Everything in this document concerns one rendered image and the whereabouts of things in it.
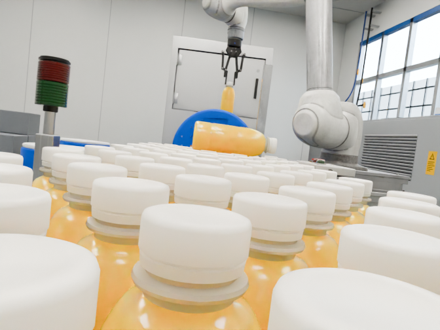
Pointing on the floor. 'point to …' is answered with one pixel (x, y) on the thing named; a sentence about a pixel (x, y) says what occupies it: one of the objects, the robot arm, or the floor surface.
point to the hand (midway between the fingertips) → (230, 78)
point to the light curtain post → (264, 98)
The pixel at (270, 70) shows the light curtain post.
